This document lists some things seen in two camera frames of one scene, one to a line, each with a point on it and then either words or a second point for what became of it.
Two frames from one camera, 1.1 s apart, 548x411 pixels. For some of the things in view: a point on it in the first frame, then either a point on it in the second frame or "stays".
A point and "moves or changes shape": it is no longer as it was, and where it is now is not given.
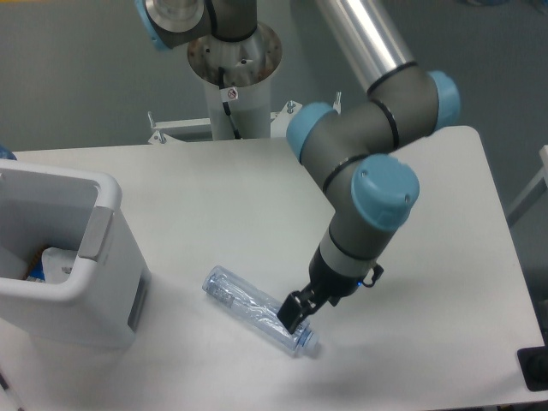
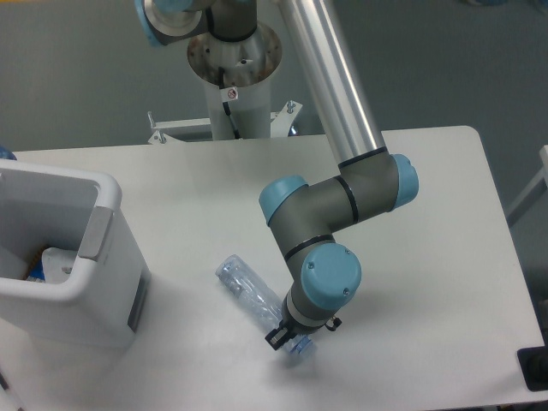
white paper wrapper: x=57 y=264 stays
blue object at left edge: x=6 y=153 stays
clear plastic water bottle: x=256 y=308 moves or changes shape
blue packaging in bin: x=37 y=273 stays
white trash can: x=70 y=265 stays
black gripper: x=328 y=283 -> x=277 y=337
